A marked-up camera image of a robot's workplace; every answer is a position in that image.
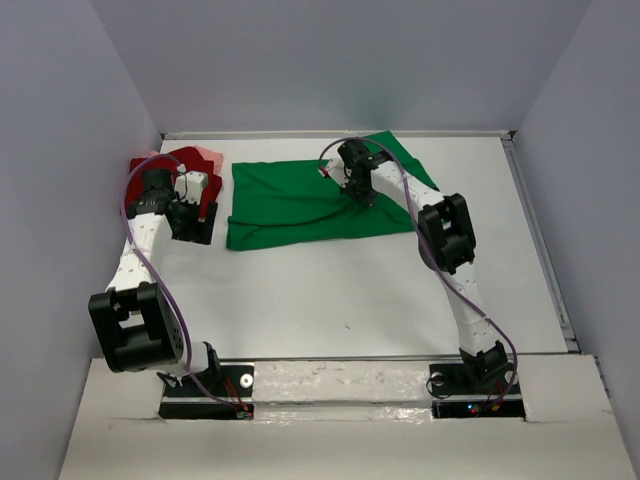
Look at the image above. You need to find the green t shirt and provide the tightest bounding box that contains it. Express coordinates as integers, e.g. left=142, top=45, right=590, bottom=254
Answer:
left=226, top=160, right=412, bottom=251

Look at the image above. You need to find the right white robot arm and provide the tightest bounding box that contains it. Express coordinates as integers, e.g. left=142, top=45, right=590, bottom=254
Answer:
left=322, top=137, right=518, bottom=409

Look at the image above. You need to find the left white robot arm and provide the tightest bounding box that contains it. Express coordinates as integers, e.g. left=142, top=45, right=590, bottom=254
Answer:
left=88, top=165, right=222, bottom=395

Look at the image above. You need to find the red folded t shirt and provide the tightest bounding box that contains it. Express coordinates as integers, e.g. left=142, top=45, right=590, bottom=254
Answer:
left=125, top=146, right=223, bottom=220

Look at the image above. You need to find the pink folded t shirt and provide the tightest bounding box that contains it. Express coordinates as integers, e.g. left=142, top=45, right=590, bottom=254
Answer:
left=195, top=146, right=224, bottom=175

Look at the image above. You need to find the white front platform board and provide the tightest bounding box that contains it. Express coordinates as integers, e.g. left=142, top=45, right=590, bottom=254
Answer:
left=61, top=355, right=636, bottom=479

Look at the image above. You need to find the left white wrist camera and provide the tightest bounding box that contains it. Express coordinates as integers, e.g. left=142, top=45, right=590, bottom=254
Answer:
left=174, top=171, right=208, bottom=205

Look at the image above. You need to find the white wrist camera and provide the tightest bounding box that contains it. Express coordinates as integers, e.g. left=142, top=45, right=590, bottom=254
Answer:
left=319, top=157, right=351, bottom=188
left=174, top=171, right=208, bottom=205

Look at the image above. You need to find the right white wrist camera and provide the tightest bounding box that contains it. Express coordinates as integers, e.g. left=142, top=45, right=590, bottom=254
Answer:
left=319, top=157, right=351, bottom=188

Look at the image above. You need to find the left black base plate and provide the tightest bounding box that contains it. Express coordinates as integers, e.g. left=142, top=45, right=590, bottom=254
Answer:
left=156, top=363, right=255, bottom=421

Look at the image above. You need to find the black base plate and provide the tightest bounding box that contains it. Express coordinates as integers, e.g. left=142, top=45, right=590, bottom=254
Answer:
left=156, top=363, right=255, bottom=421
left=425, top=363, right=526, bottom=420

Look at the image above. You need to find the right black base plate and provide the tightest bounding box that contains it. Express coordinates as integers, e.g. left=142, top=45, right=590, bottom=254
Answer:
left=425, top=363, right=526, bottom=420

